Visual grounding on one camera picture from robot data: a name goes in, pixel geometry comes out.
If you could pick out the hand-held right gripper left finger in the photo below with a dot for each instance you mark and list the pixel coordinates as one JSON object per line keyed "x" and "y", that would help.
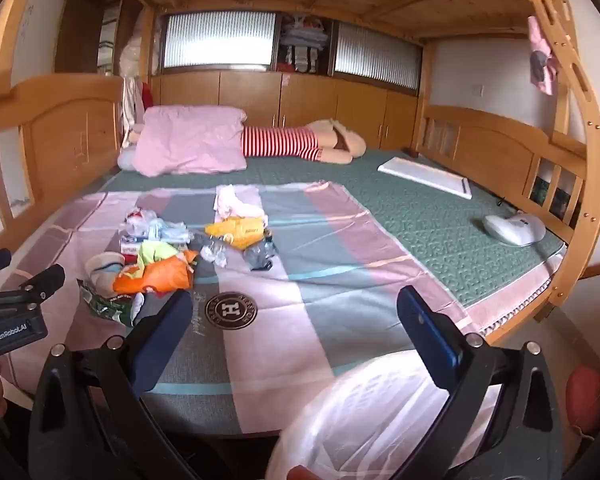
{"x": 162, "y": 332}

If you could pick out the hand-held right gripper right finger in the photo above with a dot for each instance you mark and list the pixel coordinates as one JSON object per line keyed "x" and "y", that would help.
{"x": 429, "y": 332}

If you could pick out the orange packet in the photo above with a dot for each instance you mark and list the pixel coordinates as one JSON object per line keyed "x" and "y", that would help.
{"x": 155, "y": 277}

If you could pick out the white paper cup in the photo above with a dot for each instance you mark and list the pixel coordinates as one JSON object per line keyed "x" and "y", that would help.
{"x": 102, "y": 265}

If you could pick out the green snack wrapper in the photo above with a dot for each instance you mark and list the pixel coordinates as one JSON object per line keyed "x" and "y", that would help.
{"x": 102, "y": 305}

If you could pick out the yellow green wrapper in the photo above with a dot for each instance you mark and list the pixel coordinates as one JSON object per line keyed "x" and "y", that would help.
{"x": 155, "y": 252}

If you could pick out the blue white carton box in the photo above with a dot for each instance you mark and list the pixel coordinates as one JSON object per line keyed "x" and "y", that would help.
{"x": 130, "y": 246}

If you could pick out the clear plastic wrap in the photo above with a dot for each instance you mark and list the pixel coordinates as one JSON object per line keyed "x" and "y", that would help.
{"x": 214, "y": 252}

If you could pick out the translucent white plastic bag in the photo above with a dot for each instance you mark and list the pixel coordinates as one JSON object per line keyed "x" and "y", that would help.
{"x": 369, "y": 425}

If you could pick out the red white wrapper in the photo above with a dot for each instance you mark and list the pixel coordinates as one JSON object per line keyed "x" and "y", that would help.
{"x": 139, "y": 219}

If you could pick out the yellow packet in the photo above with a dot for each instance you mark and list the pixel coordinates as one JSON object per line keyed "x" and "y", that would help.
{"x": 232, "y": 230}

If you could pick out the crushed clear plastic bottle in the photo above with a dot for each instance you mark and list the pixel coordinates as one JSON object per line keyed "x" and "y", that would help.
{"x": 260, "y": 255}

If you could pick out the pink white wrapper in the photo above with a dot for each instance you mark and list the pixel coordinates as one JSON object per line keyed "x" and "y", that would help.
{"x": 235, "y": 202}

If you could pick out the person's right hand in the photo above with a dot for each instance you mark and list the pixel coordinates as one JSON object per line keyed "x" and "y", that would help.
{"x": 305, "y": 473}

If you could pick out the green textured bed mat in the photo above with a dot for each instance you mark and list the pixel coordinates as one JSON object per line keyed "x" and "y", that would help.
{"x": 419, "y": 220}

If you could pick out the pink grey plaid blanket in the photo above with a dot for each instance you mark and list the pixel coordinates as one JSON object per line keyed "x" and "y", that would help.
{"x": 305, "y": 310}

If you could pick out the white heart-shaped device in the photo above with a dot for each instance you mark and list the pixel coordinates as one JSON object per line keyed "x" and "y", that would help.
{"x": 512, "y": 229}

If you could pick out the light blue bolster pillow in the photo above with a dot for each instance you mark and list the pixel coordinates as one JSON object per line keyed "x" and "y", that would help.
{"x": 127, "y": 160}

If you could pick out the flat white board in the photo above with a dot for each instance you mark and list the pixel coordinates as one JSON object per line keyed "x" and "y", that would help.
{"x": 424, "y": 175}

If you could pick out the red round object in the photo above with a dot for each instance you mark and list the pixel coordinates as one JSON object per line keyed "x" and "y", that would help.
{"x": 584, "y": 400}

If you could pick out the pink pillow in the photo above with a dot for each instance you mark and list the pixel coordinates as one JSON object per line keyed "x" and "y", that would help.
{"x": 190, "y": 140}

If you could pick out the red striped plush doll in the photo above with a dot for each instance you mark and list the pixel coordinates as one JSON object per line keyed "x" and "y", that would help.
{"x": 280, "y": 142}

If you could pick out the white cloth bundle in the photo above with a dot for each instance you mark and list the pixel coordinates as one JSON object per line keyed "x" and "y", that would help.
{"x": 132, "y": 65}

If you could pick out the pink hanging cloth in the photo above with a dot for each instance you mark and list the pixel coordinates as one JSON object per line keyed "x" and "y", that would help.
{"x": 542, "y": 60}

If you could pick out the wooden bunk bed frame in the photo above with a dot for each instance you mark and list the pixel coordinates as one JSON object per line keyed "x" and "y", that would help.
{"x": 70, "y": 140}

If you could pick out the wooden wall cabinet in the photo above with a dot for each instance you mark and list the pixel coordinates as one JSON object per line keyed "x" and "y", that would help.
{"x": 305, "y": 100}

